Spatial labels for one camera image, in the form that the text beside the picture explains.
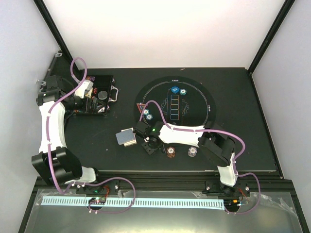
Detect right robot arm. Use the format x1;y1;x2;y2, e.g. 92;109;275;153
133;121;239;196

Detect clear dealer button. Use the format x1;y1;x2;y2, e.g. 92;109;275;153
98;91;108;100

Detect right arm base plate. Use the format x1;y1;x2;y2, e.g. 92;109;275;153
203;180;250;198

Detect red-brown poker chip stack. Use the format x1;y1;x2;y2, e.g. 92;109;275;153
166;147;175;158

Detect light blue slotted strip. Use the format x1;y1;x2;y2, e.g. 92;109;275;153
40;196;225;210

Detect red triangular all-in button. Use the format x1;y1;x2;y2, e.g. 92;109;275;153
137;103;145;113

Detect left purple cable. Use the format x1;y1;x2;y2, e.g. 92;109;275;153
48;57;136;215

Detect teal poker chip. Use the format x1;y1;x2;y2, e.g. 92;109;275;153
145;114;153;120
142;109;149;115

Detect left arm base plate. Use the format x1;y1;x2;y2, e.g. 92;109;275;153
76;180;120;196

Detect round black poker mat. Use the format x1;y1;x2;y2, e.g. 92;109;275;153
134;76;216;127

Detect blue round blind button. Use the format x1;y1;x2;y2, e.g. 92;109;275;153
171;86;180;95

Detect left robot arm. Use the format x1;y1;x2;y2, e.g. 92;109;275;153
32;75;104;194

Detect purple chips in case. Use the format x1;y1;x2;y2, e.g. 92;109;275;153
86;76;96;82

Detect black poker chip case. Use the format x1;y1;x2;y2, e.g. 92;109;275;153
36;51;118;116

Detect deck of playing cards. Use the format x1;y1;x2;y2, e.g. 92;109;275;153
116;128;137;147

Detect purple poker chip stack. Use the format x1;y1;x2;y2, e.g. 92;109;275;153
188;147;197;157

